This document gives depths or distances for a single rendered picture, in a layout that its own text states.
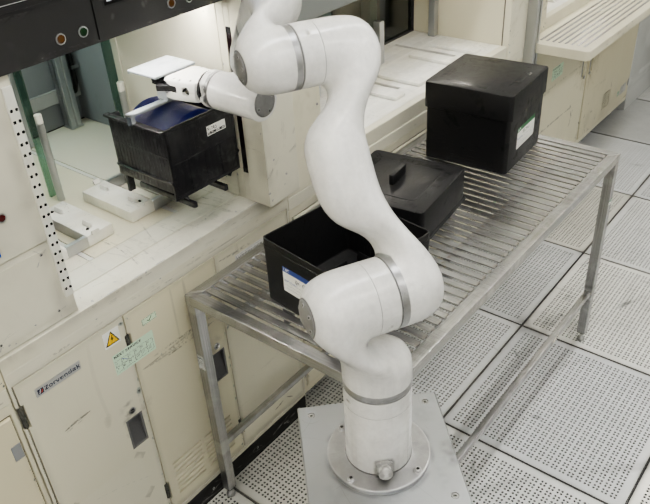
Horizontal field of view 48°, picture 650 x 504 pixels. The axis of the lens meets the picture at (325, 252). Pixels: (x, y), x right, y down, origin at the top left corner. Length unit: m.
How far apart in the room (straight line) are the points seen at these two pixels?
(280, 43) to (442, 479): 0.79
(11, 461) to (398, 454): 0.85
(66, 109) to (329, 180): 1.56
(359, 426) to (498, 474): 1.15
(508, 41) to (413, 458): 2.01
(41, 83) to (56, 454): 1.24
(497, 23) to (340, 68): 1.95
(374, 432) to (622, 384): 1.59
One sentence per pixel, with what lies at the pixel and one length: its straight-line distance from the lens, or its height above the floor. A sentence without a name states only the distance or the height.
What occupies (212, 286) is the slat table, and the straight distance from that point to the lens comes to 1.85.
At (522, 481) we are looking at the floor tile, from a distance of 2.38.
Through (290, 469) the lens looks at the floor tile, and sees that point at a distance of 2.39.
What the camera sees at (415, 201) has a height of 0.86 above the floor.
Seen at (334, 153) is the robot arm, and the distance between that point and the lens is 1.10.
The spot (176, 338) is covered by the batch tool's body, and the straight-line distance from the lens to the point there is 1.91.
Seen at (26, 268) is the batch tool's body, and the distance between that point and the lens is 1.57.
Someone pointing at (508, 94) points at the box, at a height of 1.01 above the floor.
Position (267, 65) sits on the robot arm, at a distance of 1.10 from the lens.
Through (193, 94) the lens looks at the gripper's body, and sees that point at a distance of 1.64.
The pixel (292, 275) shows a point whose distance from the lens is 1.65.
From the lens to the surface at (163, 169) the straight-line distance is 1.73.
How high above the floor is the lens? 1.82
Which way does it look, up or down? 34 degrees down
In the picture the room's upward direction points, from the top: 4 degrees counter-clockwise
